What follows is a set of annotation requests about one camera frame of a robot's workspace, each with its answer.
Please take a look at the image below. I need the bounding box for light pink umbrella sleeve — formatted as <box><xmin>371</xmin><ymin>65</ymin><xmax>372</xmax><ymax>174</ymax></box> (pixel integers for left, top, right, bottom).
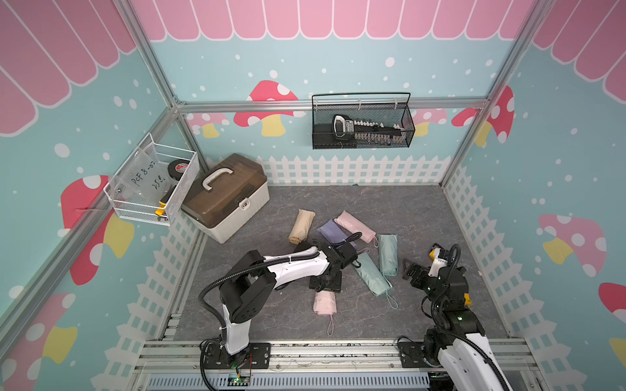
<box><xmin>313</xmin><ymin>291</ymin><xmax>337</xmax><ymax>337</ymax></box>

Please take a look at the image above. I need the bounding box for black umbrella sleeve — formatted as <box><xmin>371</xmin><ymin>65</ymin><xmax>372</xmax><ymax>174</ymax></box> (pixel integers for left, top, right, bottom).
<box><xmin>293</xmin><ymin>240</ymin><xmax>312</xmax><ymax>253</ymax></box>

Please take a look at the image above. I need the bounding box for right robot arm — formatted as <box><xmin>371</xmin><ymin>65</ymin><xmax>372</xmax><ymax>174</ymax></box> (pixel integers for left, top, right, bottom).
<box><xmin>395</xmin><ymin>244</ymin><xmax>512</xmax><ymax>390</ymax></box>

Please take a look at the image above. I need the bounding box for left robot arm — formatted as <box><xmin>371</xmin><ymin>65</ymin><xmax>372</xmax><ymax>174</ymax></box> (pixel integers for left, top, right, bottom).
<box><xmin>198</xmin><ymin>240</ymin><xmax>358</xmax><ymax>357</ymax></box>

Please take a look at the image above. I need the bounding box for purple sleeved umbrella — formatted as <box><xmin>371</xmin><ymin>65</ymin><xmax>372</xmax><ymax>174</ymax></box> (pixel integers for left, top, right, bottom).
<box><xmin>317</xmin><ymin>219</ymin><xmax>348</xmax><ymax>244</ymax></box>

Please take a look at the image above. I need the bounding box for mint sleeved umbrella right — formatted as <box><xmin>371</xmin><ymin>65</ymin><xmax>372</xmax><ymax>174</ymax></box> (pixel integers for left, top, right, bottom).
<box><xmin>378</xmin><ymin>234</ymin><xmax>399</xmax><ymax>276</ymax></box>

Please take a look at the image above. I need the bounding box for mint sleeved umbrella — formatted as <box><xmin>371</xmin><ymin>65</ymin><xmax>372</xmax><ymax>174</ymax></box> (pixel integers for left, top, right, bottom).
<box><xmin>378</xmin><ymin>234</ymin><xmax>399</xmax><ymax>276</ymax></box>
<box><xmin>352</xmin><ymin>249</ymin><xmax>399</xmax><ymax>310</ymax></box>

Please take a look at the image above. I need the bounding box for mint sleeved umbrella left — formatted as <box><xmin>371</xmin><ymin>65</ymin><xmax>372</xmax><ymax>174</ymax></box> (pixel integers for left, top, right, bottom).
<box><xmin>352</xmin><ymin>249</ymin><xmax>399</xmax><ymax>310</ymax></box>

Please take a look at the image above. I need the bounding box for pink sleeved umbrella rear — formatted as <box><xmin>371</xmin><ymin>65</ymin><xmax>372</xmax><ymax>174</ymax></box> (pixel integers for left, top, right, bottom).
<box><xmin>334</xmin><ymin>211</ymin><xmax>378</xmax><ymax>248</ymax></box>

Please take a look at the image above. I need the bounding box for beige sleeved umbrella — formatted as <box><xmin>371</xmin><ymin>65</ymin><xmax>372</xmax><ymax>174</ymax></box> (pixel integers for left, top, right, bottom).
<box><xmin>289</xmin><ymin>210</ymin><xmax>316</xmax><ymax>244</ymax></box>

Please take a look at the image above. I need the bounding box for brown white tool box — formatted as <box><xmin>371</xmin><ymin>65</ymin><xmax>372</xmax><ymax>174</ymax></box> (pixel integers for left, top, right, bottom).
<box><xmin>182</xmin><ymin>154</ymin><xmax>270</xmax><ymax>244</ymax></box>

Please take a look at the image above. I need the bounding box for socket set in basket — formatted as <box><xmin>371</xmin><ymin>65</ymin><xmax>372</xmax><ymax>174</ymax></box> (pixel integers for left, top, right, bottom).
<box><xmin>332</xmin><ymin>115</ymin><xmax>407</xmax><ymax>146</ymax></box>

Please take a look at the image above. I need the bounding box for yellow black utility knife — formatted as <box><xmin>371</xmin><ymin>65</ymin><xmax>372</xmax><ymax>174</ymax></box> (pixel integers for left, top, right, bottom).
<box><xmin>155</xmin><ymin>187</ymin><xmax>175</xmax><ymax>218</ymax></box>

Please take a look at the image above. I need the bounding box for black tape roll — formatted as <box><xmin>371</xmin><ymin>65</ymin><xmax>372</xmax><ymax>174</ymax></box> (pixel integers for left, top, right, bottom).
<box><xmin>167</xmin><ymin>159</ymin><xmax>190</xmax><ymax>182</ymax></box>

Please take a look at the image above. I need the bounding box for black wire wall basket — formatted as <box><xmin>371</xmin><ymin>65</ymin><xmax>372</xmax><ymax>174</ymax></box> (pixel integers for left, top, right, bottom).
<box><xmin>311</xmin><ymin>92</ymin><xmax>415</xmax><ymax>149</ymax></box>

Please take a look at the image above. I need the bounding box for clear plastic wall bin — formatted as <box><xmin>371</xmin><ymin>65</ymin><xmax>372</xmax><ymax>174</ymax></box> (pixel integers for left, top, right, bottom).
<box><xmin>104</xmin><ymin>135</ymin><xmax>200</xmax><ymax>226</ymax></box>

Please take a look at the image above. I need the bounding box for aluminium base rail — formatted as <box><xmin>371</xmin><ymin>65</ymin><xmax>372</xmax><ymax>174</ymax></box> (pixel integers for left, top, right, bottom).
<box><xmin>131</xmin><ymin>338</ymin><xmax>544</xmax><ymax>391</ymax></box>

